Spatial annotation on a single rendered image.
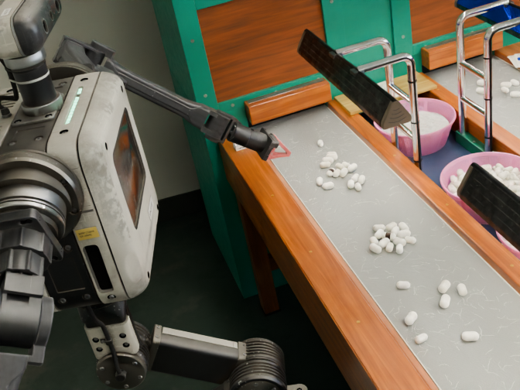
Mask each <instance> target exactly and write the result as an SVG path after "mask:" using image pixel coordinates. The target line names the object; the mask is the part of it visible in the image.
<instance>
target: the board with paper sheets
mask: <svg viewBox="0 0 520 390"><path fill-rule="evenodd" d="M416 79H417V81H416V83H417V94H421V93H424V92H427V91H431V90H433V89H437V85H435V84H434V83H433V82H432V81H430V80H428V79H427V78H425V77H424V76H423V75H422V74H420V73H418V72H417V71H416ZM407 80H408V76H407V74H406V75H403V76H401V77H396V78H394V84H395V85H397V86H398V87H400V88H401V89H402V90H404V92H406V93H407V94H409V86H408V81H407ZM334 100H335V101H336V102H337V103H338V104H339V105H340V106H341V107H342V108H344V109H345V110H346V111H347V112H348V113H349V114H350V115H355V114H357V113H360V112H362V110H361V109H360V108H359V107H358V106H357V105H356V104H354V103H353V102H352V101H351V100H350V99H349V98H348V97H346V96H345V95H344V94H341V95H338V96H336V97H334Z"/></svg>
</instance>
